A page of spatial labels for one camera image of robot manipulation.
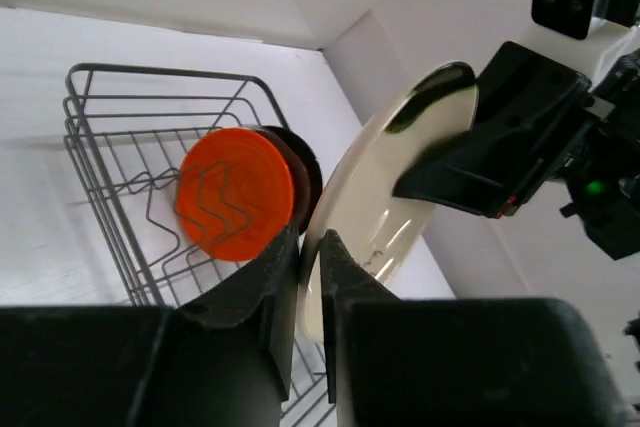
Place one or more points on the cream plate with black mark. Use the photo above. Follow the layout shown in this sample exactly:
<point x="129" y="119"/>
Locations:
<point x="377" y="228"/>

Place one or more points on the orange round plate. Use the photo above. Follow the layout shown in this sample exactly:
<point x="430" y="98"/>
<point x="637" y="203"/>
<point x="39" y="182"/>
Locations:
<point x="235" y="194"/>

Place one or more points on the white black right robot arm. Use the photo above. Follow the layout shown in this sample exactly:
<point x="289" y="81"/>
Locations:
<point x="536" y="120"/>

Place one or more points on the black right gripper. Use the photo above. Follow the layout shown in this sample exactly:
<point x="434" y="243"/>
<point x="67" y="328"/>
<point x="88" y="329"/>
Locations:
<point x="528" y="116"/>

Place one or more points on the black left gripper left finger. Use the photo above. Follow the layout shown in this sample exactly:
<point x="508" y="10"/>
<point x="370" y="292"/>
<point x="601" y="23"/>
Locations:
<point x="223" y="359"/>

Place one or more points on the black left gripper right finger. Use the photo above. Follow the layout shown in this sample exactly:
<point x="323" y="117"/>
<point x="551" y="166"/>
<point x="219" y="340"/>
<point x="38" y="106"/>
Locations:
<point x="478" y="362"/>

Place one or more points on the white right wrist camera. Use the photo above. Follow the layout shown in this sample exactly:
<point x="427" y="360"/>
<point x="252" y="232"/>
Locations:
<point x="588" y="36"/>

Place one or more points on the grey wire dish rack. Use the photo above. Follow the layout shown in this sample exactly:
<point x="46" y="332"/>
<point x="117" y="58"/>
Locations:
<point x="128" y="129"/>

